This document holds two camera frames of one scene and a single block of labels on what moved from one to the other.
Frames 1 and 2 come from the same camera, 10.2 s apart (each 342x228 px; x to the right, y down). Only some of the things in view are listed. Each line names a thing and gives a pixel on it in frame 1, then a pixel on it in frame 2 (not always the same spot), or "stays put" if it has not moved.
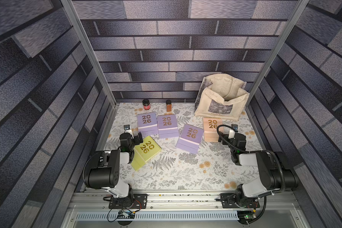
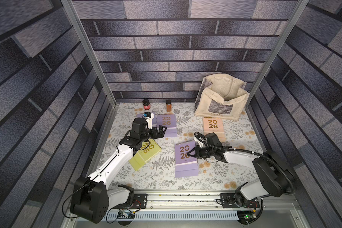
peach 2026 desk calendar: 210,126 stays put
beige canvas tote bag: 222,95 stays put
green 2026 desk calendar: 144,151 stays put
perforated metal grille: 159,216 stays put
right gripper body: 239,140 -> 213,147
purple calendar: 190,138 -> 185,166
